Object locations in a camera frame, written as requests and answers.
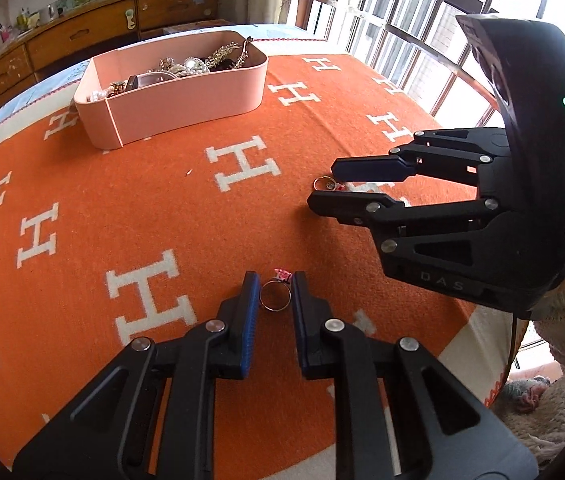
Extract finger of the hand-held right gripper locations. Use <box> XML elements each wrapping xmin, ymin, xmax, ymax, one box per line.
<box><xmin>307</xmin><ymin>190</ymin><xmax>501</xmax><ymax>231</ymax></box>
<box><xmin>331</xmin><ymin>129</ymin><xmax>511</xmax><ymax>184</ymax></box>

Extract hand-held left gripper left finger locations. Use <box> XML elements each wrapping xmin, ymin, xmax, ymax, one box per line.
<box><xmin>12</xmin><ymin>270</ymin><xmax>262</xmax><ymax>480</ymax></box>

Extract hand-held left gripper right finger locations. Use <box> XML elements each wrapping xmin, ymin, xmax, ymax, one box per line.
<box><xmin>291</xmin><ymin>270</ymin><xmax>538</xmax><ymax>480</ymax></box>

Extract gold ring with red charm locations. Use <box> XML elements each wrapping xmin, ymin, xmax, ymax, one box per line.
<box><xmin>312</xmin><ymin>175</ymin><xmax>347</xmax><ymax>192</ymax></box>

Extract ring with pink charm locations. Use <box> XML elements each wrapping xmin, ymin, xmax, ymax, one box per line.
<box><xmin>259</xmin><ymin>268</ymin><xmax>293</xmax><ymax>311</ymax></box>

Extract pink storage box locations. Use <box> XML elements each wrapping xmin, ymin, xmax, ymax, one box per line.
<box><xmin>72</xmin><ymin>30</ymin><xmax>269</xmax><ymax>151</ymax></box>

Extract orange letter-print blanket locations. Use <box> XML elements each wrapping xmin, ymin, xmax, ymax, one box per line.
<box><xmin>0</xmin><ymin>52</ymin><xmax>513</xmax><ymax>480</ymax></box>

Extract metal window grille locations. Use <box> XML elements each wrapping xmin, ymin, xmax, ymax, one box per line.
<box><xmin>287</xmin><ymin>0</ymin><xmax>565</xmax><ymax>161</ymax></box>

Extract beige knit garment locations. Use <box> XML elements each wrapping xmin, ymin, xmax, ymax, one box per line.
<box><xmin>491</xmin><ymin>355</ymin><xmax>565</xmax><ymax>468</ymax></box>

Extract gold hair clip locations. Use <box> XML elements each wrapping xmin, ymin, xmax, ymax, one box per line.
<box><xmin>206</xmin><ymin>37</ymin><xmax>254</xmax><ymax>72</ymax></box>

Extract wooden desk with drawers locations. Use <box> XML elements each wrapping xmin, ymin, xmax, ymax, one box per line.
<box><xmin>0</xmin><ymin>0</ymin><xmax>221</xmax><ymax>117</ymax></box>

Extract blue tree-print tablecloth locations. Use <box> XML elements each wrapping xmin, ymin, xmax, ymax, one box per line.
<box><xmin>0</xmin><ymin>57</ymin><xmax>94</xmax><ymax>128</ymax></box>

